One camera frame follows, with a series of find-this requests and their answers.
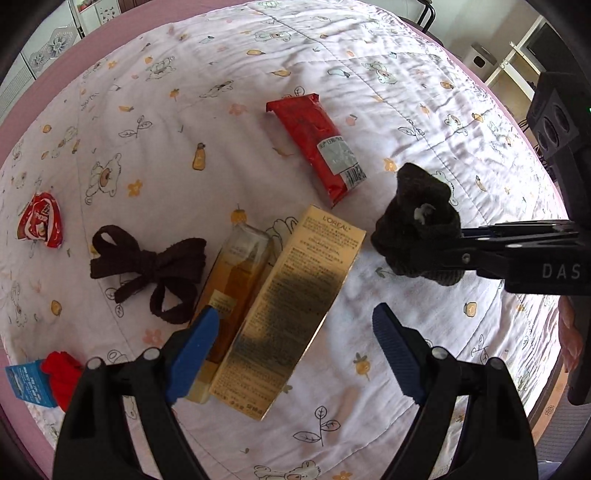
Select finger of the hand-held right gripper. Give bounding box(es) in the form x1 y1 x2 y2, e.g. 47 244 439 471
416 237 580 280
459 220 580 241

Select gold cosmetics box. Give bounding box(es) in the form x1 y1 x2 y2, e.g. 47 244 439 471
209 204 368 422

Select person's right hand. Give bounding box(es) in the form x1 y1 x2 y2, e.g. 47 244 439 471
560 298 583 372

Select dark knitted sock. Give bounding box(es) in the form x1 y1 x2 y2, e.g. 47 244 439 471
372 162 465 288

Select red snack wrapper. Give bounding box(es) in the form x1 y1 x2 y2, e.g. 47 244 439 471
17 191 64 250

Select blue paper packet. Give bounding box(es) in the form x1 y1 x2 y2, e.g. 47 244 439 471
6 362 54 408

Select red cloth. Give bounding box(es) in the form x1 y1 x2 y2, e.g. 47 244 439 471
41 351 84 411

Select white floral cabinet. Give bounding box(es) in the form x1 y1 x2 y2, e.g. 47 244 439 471
0 0 132 116

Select white bear print blanket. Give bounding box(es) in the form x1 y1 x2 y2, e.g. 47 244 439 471
0 0 571 480

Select amber glass bottle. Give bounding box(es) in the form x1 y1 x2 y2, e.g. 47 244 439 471
187 223 274 404

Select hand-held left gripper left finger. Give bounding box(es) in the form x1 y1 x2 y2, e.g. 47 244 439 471
53 305 221 480

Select pink bed sheet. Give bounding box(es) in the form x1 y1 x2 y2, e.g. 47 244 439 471
0 0 573 480

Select black monitor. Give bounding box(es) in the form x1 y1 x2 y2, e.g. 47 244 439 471
526 22 557 54

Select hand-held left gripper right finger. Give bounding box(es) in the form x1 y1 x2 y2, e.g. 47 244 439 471
372 302 539 480

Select white shelf desk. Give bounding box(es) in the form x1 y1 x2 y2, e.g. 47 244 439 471
485 14 557 104

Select dark brown cloth bow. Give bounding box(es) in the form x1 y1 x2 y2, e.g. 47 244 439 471
89 225 208 326

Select black stool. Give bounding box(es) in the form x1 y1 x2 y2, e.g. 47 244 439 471
399 0 446 47

